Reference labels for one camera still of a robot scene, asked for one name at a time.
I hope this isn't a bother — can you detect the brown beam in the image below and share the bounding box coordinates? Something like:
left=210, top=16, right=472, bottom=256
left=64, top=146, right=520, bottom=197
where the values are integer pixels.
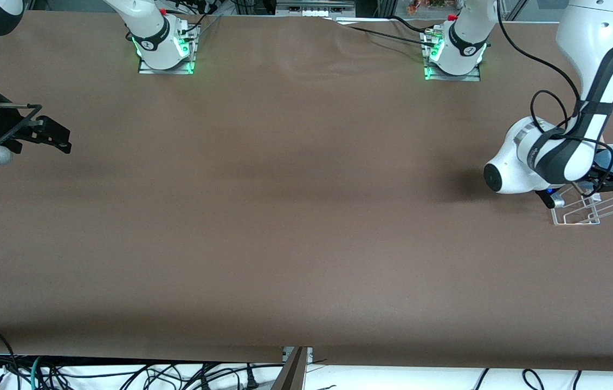
left=270, top=347, right=309, bottom=390

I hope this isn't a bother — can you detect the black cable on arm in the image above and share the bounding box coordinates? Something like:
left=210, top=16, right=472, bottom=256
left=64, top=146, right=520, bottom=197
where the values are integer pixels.
left=493, top=0, right=610, bottom=158
left=0, top=32, right=44, bottom=161

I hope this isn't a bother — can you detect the teal cable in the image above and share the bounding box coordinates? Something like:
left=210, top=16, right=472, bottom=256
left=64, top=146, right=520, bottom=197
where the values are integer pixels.
left=30, top=356, right=47, bottom=390

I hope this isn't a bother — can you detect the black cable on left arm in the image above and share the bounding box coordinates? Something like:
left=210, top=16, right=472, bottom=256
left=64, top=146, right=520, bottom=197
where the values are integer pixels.
left=493, top=0, right=610, bottom=158

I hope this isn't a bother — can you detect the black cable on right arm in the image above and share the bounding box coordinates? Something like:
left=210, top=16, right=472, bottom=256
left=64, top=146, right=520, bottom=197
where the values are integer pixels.
left=0, top=32, right=44, bottom=161

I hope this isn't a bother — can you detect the black cable with plug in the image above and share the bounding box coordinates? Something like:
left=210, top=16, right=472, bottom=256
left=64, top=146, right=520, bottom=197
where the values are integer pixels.
left=241, top=362, right=259, bottom=390

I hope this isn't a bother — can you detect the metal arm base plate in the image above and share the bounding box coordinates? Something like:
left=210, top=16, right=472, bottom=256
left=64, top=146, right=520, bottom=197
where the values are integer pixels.
left=423, top=30, right=482, bottom=82
left=137, top=24, right=197, bottom=75

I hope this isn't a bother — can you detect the short black table cable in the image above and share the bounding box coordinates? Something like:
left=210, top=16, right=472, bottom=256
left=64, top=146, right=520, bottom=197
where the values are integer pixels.
left=389, top=15, right=438, bottom=34

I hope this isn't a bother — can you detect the brown table cloth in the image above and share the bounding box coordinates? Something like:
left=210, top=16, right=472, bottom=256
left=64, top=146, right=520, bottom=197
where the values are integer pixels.
left=0, top=10, right=613, bottom=373

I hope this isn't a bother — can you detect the long black table cable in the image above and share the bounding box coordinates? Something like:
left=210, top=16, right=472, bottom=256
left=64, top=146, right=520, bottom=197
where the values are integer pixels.
left=333, top=19, right=440, bottom=52

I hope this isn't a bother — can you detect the small metal bracket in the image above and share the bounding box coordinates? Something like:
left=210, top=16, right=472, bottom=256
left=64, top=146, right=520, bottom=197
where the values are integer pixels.
left=282, top=347, right=314, bottom=365

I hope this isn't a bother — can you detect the grey power strip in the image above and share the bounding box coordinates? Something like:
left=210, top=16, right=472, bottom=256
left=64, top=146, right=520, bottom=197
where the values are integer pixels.
left=275, top=0, right=357, bottom=18

